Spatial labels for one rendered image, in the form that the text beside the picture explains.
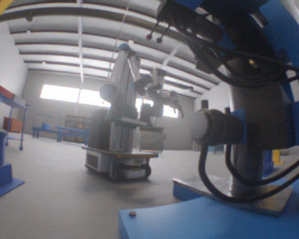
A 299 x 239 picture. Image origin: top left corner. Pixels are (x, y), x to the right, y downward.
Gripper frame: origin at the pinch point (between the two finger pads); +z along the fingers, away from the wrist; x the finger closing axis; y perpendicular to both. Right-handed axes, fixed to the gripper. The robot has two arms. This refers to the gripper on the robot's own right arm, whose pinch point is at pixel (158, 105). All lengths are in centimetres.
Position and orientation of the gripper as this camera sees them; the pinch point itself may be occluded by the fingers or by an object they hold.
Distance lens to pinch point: 112.3
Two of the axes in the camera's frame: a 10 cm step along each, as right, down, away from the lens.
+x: -5.4, -0.9, -8.4
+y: -7.7, 4.5, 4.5
